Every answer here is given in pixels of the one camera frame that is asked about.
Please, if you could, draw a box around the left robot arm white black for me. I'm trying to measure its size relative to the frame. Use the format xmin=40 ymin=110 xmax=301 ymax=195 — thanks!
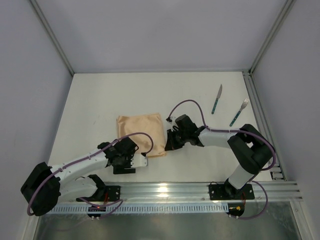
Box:
xmin=20 ymin=137 xmax=145 ymax=217

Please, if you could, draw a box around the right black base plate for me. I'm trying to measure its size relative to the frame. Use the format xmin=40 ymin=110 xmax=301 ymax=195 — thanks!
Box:
xmin=208 ymin=182 xmax=255 ymax=201

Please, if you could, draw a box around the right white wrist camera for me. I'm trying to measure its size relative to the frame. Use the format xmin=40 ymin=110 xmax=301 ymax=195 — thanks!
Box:
xmin=166 ymin=116 xmax=178 ymax=131

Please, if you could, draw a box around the right corner aluminium post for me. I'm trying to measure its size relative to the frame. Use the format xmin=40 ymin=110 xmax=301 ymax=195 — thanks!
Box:
xmin=248 ymin=0 xmax=296 ymax=75

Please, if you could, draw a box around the right controller board yellow plug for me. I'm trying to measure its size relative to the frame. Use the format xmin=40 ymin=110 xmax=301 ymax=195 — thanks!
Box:
xmin=227 ymin=203 xmax=245 ymax=218

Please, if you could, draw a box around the corner aluminium post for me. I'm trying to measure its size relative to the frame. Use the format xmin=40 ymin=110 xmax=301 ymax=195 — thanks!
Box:
xmin=248 ymin=0 xmax=296 ymax=75
xmin=27 ymin=0 xmax=75 ymax=77

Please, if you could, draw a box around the left controller board with led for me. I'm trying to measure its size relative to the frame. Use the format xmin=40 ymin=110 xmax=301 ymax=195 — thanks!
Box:
xmin=87 ymin=206 xmax=106 ymax=219

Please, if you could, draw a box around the green handled fork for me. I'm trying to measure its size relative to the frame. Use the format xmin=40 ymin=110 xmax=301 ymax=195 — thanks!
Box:
xmin=229 ymin=98 xmax=250 ymax=127

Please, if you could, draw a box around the right side aluminium rail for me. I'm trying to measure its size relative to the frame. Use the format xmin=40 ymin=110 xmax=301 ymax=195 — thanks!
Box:
xmin=242 ymin=70 xmax=287 ymax=181

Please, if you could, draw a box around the beige satin napkin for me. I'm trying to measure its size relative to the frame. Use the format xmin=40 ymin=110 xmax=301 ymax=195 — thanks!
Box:
xmin=116 ymin=113 xmax=166 ymax=158

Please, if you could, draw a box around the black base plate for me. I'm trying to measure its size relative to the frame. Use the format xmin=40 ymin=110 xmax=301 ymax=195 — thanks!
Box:
xmin=208 ymin=182 xmax=255 ymax=201
xmin=83 ymin=185 xmax=121 ymax=203

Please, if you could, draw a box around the front aluminium rail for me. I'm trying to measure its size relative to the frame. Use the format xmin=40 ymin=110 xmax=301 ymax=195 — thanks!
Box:
xmin=28 ymin=181 xmax=304 ymax=204

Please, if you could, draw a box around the left corner aluminium post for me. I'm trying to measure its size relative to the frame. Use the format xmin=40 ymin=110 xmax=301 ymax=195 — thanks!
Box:
xmin=27 ymin=0 xmax=75 ymax=77

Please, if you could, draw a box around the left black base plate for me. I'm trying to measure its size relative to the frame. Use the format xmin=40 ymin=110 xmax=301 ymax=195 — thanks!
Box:
xmin=83 ymin=185 xmax=121 ymax=203

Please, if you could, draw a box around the slotted grey cable duct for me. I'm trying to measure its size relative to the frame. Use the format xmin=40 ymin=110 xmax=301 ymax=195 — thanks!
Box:
xmin=48 ymin=202 xmax=228 ymax=215

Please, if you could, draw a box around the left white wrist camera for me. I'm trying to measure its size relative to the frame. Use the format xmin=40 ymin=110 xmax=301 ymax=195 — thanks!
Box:
xmin=130 ymin=153 xmax=148 ymax=168

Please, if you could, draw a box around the green handled knife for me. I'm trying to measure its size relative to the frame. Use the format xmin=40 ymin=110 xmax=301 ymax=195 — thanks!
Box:
xmin=211 ymin=84 xmax=223 ymax=115

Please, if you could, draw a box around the aluminium rail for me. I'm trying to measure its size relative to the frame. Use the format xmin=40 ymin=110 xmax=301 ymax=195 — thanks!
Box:
xmin=242 ymin=70 xmax=287 ymax=181
xmin=28 ymin=181 xmax=304 ymax=204

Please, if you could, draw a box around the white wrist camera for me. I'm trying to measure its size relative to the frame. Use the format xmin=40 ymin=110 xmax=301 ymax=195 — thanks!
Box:
xmin=130 ymin=153 xmax=148 ymax=168
xmin=166 ymin=116 xmax=178 ymax=131

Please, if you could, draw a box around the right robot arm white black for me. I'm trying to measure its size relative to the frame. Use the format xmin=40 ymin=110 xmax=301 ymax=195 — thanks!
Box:
xmin=165 ymin=114 xmax=275 ymax=200

